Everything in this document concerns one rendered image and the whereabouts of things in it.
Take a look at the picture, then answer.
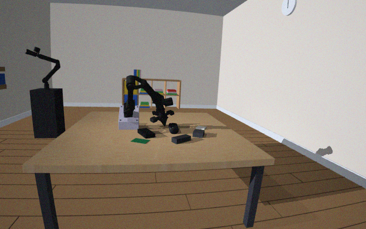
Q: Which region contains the green rectangular block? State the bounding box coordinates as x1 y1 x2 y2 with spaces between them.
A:
130 138 149 144

